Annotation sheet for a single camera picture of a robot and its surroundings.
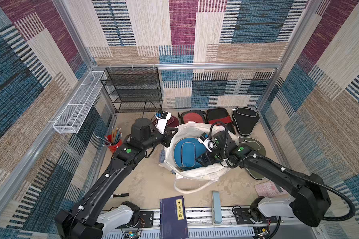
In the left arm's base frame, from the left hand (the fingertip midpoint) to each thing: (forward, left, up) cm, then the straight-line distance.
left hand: (177, 129), depth 68 cm
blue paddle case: (+2, -4, -23) cm, 24 cm away
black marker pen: (-19, +30, -32) cm, 48 cm away
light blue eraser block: (-26, -19, -30) cm, 44 cm away
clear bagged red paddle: (+42, -12, -35) cm, 56 cm away
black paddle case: (+32, -49, -28) cm, 65 cm away
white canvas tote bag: (-20, -5, -10) cm, 23 cm away
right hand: (-3, -14, -20) cm, 24 cm away
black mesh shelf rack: (+48, +32, -12) cm, 59 cm away
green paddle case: (+11, -50, -31) cm, 59 cm away
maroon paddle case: (+28, +4, -27) cm, 39 cm away
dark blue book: (-30, +3, -32) cm, 44 cm away
